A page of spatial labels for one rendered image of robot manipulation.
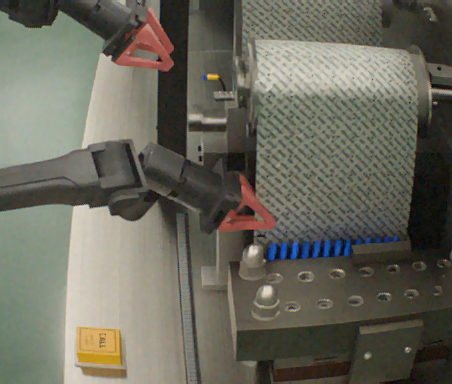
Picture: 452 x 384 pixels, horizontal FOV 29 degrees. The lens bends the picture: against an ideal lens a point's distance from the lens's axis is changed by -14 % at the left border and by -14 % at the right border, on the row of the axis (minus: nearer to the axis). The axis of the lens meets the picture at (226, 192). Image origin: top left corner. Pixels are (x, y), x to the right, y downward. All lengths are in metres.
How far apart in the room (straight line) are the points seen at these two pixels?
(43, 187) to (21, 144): 2.77
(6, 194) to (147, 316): 0.38
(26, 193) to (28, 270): 1.96
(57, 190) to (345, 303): 0.41
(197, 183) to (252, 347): 0.24
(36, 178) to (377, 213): 0.50
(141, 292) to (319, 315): 0.36
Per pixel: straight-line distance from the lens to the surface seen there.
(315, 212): 1.38
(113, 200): 1.26
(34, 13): 1.29
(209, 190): 1.32
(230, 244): 1.49
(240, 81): 1.31
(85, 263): 1.59
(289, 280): 1.33
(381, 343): 1.27
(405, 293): 1.31
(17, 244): 3.31
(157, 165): 1.30
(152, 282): 1.54
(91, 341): 1.38
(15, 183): 1.21
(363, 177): 1.36
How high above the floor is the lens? 1.80
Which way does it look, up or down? 30 degrees down
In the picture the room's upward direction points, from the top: 1 degrees clockwise
